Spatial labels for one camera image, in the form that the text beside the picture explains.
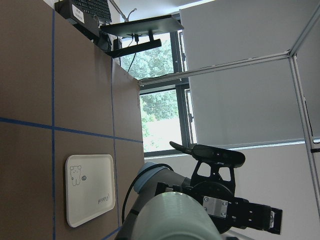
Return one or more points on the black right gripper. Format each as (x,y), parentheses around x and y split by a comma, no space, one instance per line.
(212,184)

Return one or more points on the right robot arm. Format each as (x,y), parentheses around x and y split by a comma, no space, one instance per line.
(145,185)

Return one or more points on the cream tray with rabbit print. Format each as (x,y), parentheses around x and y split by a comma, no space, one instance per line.
(90,187)

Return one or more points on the black monitor on stand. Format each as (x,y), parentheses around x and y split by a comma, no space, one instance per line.
(143,27)

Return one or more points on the black electronics box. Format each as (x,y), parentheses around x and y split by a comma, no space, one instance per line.
(81,20)

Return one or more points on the black keyboard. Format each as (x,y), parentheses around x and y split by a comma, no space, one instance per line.
(99,8)

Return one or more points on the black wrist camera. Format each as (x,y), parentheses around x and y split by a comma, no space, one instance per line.
(212,155)

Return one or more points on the aluminium frame profile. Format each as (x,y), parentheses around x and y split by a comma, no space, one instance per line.
(244,75)

